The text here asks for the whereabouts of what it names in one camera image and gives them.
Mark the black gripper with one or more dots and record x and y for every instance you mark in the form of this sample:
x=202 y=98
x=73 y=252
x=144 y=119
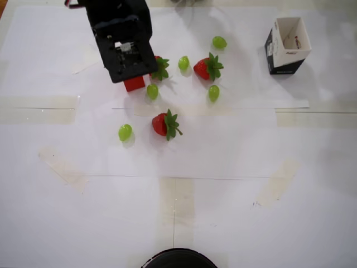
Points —
x=147 y=75

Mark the red cube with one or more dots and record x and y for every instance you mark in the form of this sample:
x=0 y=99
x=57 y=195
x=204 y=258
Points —
x=135 y=85

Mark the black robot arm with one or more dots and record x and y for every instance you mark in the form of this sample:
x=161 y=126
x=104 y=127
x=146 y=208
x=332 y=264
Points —
x=117 y=8

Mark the green plastic grape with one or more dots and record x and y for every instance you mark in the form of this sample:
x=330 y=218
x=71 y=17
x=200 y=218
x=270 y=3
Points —
x=183 y=63
x=213 y=93
x=125 y=132
x=152 y=91
x=219 y=42

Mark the red plastic strawberry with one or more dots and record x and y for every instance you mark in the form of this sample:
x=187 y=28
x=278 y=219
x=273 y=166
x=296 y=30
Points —
x=160 y=125
x=161 y=68
x=203 y=68

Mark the beige masking tape strip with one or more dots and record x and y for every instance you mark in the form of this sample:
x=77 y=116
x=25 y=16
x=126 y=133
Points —
x=167 y=206
x=287 y=118
x=276 y=181

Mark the white and black cardboard box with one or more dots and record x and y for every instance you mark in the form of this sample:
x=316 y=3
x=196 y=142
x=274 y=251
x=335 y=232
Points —
x=281 y=67

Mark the black round stand base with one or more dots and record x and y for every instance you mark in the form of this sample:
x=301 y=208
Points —
x=178 y=259

